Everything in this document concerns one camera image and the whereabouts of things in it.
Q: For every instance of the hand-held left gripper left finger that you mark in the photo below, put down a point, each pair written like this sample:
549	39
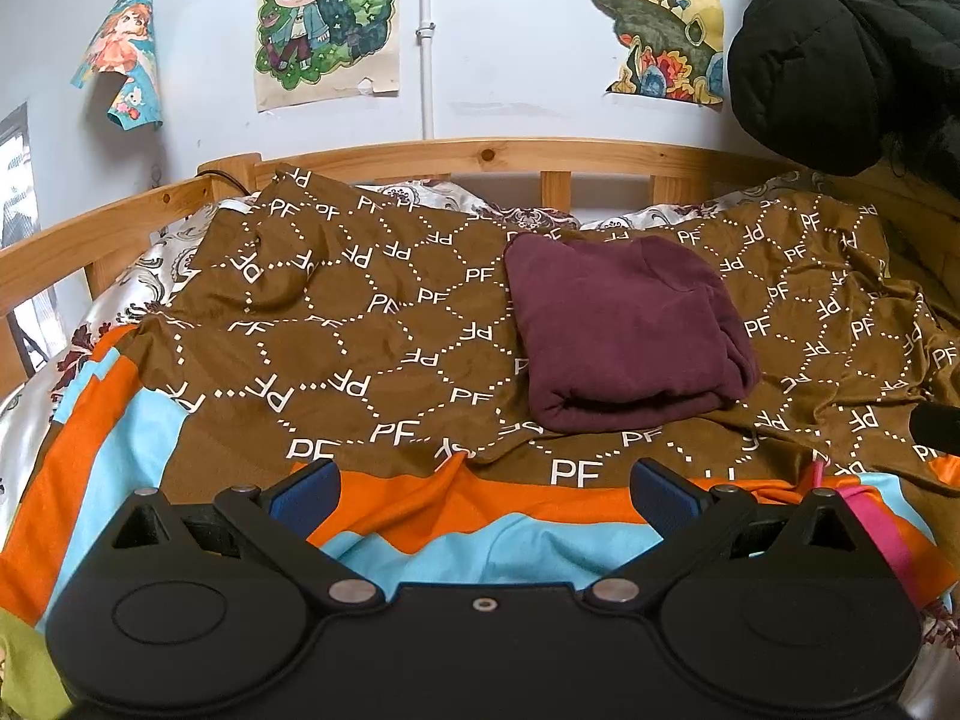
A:
304	501

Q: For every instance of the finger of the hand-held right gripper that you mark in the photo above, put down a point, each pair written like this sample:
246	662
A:
941	429

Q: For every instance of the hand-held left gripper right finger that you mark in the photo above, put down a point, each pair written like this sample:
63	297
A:
661	501

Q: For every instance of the maroon long sleeve shirt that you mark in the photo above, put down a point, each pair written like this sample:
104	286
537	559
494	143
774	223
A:
622	330

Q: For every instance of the brown patterned blanket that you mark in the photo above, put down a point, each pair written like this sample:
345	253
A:
375	270

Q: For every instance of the white floral bed sheet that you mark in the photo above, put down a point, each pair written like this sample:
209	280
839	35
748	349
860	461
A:
30	450

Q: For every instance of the yellow green cloth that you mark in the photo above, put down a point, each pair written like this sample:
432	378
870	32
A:
22	660

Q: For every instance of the black puffer jacket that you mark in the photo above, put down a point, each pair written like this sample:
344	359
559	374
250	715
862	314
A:
840	52

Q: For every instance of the wooden bed frame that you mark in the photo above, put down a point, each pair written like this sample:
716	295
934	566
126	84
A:
487	157

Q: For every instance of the white wall pipe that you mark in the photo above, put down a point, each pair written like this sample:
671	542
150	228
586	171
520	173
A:
427	75

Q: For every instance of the blond figure wall poster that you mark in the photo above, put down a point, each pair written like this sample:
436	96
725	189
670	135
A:
322	22

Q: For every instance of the small curled wall poster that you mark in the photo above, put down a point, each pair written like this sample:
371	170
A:
120	52

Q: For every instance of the landscape wall poster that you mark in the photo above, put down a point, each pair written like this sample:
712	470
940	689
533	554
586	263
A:
652	15

